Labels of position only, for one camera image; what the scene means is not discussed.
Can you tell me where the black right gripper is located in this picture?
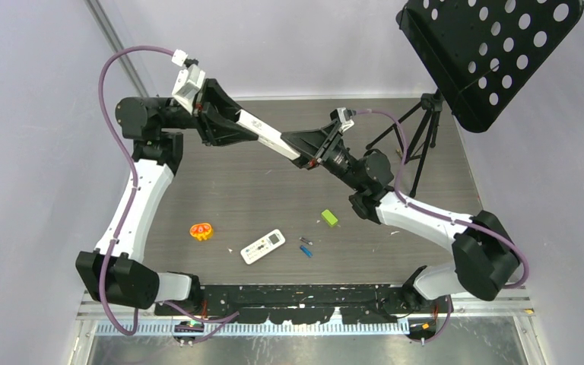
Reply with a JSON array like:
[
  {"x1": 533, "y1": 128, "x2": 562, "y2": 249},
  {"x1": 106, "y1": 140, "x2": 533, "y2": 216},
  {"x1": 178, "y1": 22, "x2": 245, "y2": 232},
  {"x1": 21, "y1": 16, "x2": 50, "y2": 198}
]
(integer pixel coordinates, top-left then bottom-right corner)
[{"x1": 273, "y1": 120, "x2": 363, "y2": 192}]

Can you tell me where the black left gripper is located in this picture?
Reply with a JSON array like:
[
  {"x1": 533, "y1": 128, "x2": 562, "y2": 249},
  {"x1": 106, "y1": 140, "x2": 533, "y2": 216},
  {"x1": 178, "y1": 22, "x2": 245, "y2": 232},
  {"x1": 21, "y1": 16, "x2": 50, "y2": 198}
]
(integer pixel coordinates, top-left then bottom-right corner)
[{"x1": 156, "y1": 79, "x2": 261, "y2": 147}]

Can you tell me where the dark grey battery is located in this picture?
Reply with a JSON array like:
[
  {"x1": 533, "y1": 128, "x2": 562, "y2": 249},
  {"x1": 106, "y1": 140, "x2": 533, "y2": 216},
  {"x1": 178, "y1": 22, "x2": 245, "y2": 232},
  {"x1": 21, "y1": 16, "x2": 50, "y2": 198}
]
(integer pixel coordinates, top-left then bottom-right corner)
[{"x1": 299, "y1": 236, "x2": 313, "y2": 246}]

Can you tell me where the blue battery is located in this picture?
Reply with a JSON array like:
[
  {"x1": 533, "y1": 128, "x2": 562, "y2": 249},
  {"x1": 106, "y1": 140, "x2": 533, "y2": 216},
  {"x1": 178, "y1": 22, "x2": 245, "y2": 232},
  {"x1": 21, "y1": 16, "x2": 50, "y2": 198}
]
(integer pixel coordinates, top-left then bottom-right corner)
[{"x1": 300, "y1": 245, "x2": 313, "y2": 258}]

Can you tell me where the slim white remote control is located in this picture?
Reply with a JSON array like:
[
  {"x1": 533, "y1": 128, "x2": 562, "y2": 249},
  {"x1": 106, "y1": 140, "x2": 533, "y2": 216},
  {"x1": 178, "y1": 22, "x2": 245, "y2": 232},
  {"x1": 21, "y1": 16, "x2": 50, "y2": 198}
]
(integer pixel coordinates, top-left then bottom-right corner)
[{"x1": 236, "y1": 109, "x2": 300, "y2": 160}]

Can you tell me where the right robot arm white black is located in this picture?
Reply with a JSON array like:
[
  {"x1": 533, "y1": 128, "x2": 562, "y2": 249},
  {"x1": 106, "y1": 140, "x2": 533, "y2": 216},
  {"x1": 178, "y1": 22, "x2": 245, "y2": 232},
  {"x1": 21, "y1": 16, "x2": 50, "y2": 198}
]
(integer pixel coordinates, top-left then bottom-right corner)
[{"x1": 281, "y1": 121, "x2": 529, "y2": 313}]

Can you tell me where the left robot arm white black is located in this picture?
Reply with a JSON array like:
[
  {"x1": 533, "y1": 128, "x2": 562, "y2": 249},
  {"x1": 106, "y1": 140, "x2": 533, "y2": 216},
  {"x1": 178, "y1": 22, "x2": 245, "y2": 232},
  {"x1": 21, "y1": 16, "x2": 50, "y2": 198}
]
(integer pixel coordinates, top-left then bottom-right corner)
[{"x1": 75, "y1": 78, "x2": 262, "y2": 315}]

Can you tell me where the green rectangular block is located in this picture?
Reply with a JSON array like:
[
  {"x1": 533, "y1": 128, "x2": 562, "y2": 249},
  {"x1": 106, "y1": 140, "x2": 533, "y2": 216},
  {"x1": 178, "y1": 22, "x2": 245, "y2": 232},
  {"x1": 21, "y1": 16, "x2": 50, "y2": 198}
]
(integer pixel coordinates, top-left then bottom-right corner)
[{"x1": 321, "y1": 209, "x2": 338, "y2": 227}]

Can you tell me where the black tripod stand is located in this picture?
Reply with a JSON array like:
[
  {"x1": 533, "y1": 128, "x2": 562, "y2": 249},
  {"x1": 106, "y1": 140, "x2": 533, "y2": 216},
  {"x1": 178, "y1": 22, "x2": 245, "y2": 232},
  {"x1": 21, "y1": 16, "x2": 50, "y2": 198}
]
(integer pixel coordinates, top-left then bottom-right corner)
[{"x1": 365, "y1": 90, "x2": 444, "y2": 198}]

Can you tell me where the orange yellow round toy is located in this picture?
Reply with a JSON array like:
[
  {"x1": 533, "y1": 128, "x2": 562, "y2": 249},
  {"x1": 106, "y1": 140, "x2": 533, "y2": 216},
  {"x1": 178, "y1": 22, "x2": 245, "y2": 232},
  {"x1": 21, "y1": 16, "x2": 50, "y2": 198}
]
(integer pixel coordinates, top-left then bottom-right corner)
[{"x1": 189, "y1": 223, "x2": 214, "y2": 241}]

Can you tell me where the black perforated music stand tray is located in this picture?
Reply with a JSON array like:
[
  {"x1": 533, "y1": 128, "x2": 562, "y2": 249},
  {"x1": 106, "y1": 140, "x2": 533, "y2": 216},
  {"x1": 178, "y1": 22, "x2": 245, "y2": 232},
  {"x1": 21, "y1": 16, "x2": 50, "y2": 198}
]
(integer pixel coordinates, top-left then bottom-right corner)
[{"x1": 395, "y1": 0, "x2": 584, "y2": 133}]

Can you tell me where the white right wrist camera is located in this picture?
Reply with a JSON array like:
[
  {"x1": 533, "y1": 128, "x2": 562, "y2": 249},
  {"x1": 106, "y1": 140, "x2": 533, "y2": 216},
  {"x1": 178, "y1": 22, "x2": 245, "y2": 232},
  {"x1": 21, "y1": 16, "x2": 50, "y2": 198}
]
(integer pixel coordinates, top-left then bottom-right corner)
[{"x1": 330, "y1": 107, "x2": 357, "y2": 134}]

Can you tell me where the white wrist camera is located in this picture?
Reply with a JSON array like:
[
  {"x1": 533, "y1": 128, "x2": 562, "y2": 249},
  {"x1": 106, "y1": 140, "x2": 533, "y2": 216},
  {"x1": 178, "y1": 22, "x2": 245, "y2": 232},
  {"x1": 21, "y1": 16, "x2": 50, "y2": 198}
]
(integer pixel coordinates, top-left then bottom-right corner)
[
  {"x1": 330, "y1": 107, "x2": 357, "y2": 134},
  {"x1": 171, "y1": 65, "x2": 205, "y2": 114}
]

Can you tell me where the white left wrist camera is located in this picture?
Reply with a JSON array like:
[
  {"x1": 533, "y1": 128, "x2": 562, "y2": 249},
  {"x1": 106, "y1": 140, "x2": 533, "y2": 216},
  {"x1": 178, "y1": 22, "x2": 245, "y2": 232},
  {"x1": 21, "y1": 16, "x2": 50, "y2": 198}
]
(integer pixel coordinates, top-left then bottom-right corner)
[{"x1": 171, "y1": 65, "x2": 205, "y2": 114}]

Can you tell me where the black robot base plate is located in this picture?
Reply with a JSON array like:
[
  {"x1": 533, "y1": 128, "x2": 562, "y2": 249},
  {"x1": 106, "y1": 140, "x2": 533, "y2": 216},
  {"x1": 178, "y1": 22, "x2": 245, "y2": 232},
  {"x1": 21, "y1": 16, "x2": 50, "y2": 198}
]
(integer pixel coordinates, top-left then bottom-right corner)
[{"x1": 154, "y1": 284, "x2": 452, "y2": 325}]

